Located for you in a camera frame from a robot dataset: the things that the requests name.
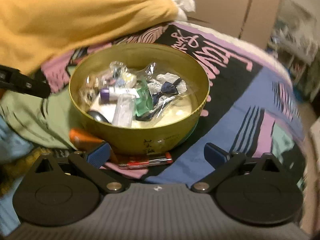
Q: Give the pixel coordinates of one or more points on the round yellow green tin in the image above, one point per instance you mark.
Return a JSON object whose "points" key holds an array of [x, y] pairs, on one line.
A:
{"points": [[139, 55]]}

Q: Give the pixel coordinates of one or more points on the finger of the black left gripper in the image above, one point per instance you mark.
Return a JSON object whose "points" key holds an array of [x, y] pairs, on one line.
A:
{"points": [[12, 79]]}

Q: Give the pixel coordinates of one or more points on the grey round case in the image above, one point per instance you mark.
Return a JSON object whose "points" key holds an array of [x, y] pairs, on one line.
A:
{"points": [[97, 116]]}

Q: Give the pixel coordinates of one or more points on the colourful patterned bedspread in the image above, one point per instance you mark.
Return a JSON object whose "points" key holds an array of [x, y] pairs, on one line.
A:
{"points": [[250, 109]]}

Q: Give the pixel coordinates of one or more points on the orange tube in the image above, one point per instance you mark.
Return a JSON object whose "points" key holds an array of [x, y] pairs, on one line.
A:
{"points": [[85, 137]]}

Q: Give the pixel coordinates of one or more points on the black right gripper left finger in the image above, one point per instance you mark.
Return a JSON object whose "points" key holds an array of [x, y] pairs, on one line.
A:
{"points": [[86, 165]]}

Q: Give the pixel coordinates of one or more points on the clear bag with bow tie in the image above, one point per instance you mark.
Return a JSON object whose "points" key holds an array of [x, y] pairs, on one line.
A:
{"points": [[164, 89]]}

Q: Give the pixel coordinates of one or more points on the white tube purple cap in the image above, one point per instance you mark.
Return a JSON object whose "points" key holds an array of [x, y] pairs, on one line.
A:
{"points": [[110, 94]]}

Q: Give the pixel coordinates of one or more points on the yellow bunny tissue pack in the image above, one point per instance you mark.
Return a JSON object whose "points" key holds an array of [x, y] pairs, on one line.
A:
{"points": [[106, 110]]}

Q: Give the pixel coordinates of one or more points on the white peach Face tissue pack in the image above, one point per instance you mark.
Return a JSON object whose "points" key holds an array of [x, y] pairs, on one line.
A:
{"points": [[125, 110]]}

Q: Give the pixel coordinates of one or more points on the yellow blanket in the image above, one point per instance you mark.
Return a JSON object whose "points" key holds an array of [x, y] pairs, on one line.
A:
{"points": [[33, 31]]}

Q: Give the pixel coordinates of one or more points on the white shelf unit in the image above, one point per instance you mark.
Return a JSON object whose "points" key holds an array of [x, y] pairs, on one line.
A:
{"points": [[294, 42]]}

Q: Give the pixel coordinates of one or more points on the clear crinkled plastic bag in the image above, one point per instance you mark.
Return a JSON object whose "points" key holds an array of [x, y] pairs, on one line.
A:
{"points": [[117, 75]]}

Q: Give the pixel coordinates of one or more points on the white cloth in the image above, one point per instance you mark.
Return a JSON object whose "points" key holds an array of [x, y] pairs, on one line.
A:
{"points": [[184, 7]]}

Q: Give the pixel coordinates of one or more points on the teal foil packet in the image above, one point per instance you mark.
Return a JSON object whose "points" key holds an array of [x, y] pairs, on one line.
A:
{"points": [[144, 102]]}

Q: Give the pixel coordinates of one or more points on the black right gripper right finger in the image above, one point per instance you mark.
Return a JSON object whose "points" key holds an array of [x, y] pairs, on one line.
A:
{"points": [[227, 165]]}

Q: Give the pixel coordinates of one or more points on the red white pen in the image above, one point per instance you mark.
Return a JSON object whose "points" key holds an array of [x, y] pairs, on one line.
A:
{"points": [[144, 161]]}

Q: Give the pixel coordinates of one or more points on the clear bag of snacks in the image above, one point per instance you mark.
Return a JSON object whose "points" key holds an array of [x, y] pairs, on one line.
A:
{"points": [[90, 88]]}

